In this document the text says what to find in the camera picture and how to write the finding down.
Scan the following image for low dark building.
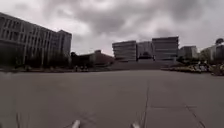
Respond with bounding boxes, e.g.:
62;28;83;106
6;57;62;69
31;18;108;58
70;49;116;68

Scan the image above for pale banded building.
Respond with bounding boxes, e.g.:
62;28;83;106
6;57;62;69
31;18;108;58
112;40;138;62
151;36;180;62

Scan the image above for grey stone steps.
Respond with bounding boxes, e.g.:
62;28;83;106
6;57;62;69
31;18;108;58
108;59;183;71

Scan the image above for grey concrete pavement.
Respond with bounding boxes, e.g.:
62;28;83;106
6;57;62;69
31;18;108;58
0;68;224;128

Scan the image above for robot's own part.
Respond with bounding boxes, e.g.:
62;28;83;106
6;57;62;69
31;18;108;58
71;119;82;128
131;122;141;128

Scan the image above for large grey banded building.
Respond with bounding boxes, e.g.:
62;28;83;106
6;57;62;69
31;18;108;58
0;12;73;68

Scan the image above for row of parked bicycles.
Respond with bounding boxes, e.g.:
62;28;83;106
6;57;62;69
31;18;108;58
161;62;224;77

